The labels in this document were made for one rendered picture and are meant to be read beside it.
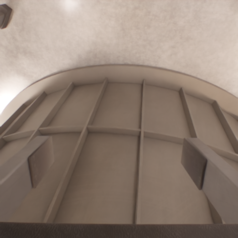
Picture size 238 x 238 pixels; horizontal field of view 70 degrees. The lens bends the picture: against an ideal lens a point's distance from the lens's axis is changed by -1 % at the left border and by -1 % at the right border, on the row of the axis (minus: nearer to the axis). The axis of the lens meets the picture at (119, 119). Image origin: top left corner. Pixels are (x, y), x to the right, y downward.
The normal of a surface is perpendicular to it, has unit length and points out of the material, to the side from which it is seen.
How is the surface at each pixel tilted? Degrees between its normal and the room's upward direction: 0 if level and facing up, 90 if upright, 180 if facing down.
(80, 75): 0
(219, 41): 0
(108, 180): 90
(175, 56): 0
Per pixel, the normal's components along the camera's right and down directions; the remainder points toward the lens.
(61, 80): -0.13, 0.62
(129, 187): 0.05, -0.77
